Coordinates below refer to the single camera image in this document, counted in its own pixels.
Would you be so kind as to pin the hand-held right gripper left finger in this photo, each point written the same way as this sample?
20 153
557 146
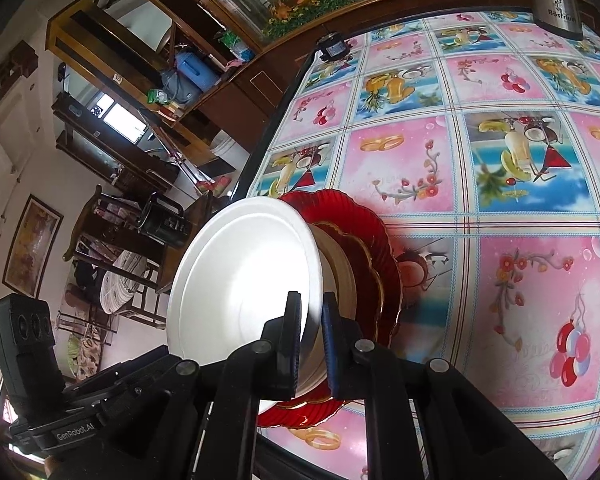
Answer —
292 345

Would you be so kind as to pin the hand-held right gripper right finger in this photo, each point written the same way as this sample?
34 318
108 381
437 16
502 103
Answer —
332 355

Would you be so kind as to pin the white foam bowl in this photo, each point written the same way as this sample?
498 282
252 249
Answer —
240 280

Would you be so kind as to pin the red scalloped plate with sticker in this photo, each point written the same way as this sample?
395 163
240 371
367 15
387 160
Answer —
372 280

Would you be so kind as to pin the striped seat cushion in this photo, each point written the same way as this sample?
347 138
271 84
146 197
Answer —
127 280

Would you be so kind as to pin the wooden chair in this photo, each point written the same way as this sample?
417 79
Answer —
200 215

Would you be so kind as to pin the black kettle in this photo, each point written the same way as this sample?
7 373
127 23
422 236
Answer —
162 225

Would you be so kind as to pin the white plastic bucket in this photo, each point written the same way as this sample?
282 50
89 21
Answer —
227 145

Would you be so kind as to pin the low wooden cabinet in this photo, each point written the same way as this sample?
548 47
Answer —
260 95

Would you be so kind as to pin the blue thermos flask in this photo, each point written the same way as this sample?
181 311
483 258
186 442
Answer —
195 72

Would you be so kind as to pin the small black jar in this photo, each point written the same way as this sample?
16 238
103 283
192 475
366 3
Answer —
335 47

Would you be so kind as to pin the green packet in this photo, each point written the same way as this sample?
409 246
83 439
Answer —
236 45

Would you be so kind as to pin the stainless steel thermos jug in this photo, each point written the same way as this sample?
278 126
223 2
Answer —
555 5

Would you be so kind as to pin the framed wall picture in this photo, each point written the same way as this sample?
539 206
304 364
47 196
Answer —
32 247

